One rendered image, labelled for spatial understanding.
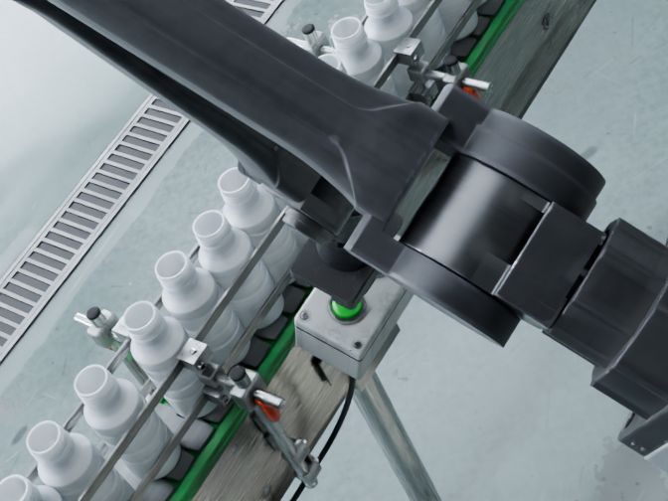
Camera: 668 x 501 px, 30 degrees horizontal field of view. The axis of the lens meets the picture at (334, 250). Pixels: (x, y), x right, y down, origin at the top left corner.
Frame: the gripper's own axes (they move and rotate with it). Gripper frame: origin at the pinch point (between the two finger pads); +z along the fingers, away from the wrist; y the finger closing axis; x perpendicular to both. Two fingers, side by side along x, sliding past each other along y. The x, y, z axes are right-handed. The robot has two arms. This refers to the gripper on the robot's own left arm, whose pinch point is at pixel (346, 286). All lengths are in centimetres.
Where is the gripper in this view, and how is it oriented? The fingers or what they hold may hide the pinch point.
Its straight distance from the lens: 122.5
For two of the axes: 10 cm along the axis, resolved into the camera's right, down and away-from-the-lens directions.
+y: -5.1, 7.6, -3.9
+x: 8.6, 4.6, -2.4
